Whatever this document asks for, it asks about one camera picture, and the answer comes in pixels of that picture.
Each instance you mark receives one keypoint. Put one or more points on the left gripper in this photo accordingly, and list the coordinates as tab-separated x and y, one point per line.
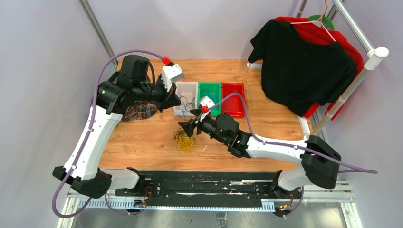
169	99

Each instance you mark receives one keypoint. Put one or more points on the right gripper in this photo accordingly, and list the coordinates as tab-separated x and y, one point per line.
189	126

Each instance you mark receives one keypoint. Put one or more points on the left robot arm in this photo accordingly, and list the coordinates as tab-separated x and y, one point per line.
129	85

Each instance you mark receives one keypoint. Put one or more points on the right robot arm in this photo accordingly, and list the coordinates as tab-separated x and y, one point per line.
316	162

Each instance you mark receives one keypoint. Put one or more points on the white plastic bin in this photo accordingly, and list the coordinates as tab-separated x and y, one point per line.
187	92

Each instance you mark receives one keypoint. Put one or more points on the plaid flannel shirt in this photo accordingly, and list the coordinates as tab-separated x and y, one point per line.
140	111

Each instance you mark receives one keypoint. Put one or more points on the green plastic bin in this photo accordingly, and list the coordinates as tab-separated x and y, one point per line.
210	89

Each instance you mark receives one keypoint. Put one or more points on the red plastic bin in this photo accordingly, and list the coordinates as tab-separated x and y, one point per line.
233	106

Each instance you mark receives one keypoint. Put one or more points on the black t-shirt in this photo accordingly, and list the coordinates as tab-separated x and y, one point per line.
302	66

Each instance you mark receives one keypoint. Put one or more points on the red t-shirt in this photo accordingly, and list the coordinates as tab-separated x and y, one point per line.
346	47

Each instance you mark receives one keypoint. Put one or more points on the pink clothes hanger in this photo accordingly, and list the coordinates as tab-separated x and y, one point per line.
319	20

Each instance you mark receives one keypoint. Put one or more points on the green clothes hanger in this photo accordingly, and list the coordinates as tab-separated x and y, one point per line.
327	22

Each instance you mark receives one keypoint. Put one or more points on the white clothes rack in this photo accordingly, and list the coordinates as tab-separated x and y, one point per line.
375	57

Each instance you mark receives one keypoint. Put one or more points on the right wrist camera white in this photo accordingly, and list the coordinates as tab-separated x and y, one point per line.
205	105

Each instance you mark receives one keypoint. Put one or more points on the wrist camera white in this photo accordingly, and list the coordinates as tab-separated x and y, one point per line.
170	75
205	105

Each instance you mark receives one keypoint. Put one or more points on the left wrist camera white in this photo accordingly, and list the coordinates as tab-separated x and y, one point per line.
170	75

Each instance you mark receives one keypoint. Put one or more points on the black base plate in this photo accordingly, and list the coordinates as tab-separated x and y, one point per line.
209	189

